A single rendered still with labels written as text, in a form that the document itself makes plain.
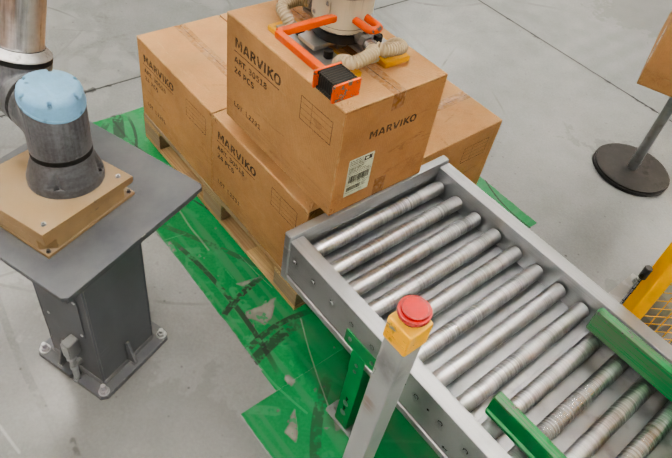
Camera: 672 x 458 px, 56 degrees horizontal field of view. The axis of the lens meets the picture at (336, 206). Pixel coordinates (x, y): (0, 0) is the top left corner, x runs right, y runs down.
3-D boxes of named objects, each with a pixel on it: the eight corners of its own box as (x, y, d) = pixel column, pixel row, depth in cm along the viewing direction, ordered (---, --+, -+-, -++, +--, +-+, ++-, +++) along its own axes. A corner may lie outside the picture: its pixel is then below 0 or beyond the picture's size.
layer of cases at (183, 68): (474, 189, 285) (503, 119, 257) (297, 287, 234) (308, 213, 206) (314, 57, 343) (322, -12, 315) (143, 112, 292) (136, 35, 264)
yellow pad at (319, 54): (361, 77, 182) (364, 62, 178) (334, 86, 177) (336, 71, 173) (293, 22, 199) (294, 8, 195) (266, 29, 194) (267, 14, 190)
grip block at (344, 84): (359, 94, 157) (362, 77, 154) (331, 104, 153) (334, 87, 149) (338, 77, 161) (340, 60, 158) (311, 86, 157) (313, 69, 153)
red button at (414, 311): (435, 323, 126) (440, 311, 123) (410, 340, 122) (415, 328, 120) (411, 299, 129) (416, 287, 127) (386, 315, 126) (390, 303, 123)
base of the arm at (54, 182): (53, 209, 155) (46, 178, 149) (12, 173, 163) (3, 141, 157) (119, 178, 167) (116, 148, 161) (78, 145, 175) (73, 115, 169)
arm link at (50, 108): (47, 171, 151) (33, 108, 139) (12, 138, 159) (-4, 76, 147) (105, 148, 160) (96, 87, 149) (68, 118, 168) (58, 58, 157)
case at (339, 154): (419, 172, 217) (448, 73, 189) (328, 216, 197) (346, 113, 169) (314, 83, 247) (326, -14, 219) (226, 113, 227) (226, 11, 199)
